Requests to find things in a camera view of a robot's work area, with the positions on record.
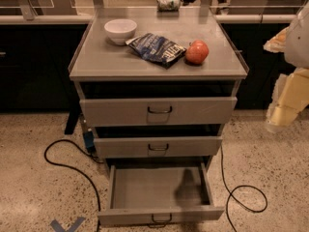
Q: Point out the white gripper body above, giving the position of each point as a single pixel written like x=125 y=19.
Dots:
x=298 y=45

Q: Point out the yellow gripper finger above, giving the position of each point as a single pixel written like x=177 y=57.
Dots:
x=277 y=43
x=294 y=98

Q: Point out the grey bottom drawer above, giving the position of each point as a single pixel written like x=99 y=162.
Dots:
x=159 y=194

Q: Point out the grey drawer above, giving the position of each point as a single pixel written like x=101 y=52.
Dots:
x=159 y=194
x=151 y=147
x=146 y=112

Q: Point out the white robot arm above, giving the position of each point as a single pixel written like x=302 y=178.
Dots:
x=296 y=51

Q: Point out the grey metal drawer cabinet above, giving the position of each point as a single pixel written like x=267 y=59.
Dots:
x=104 y=70

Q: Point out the grey top drawer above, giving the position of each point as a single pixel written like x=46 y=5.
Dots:
x=146 y=112

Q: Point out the grey middle drawer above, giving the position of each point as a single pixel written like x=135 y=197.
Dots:
x=151 y=147

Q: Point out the red apple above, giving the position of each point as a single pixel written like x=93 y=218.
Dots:
x=197 y=53

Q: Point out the blue chip bag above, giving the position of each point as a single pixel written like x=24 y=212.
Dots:
x=157 y=49

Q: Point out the green crumpled snack bag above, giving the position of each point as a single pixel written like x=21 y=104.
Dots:
x=168 y=5

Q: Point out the white ceramic bowl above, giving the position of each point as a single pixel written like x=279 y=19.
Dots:
x=120 y=30

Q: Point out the blue power adapter box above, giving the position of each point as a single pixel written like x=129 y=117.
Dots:
x=89 y=141

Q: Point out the blue floor tape mark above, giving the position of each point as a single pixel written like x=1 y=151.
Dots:
x=59 y=227

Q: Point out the dark counter with rail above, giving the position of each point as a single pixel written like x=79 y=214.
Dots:
x=35 y=59

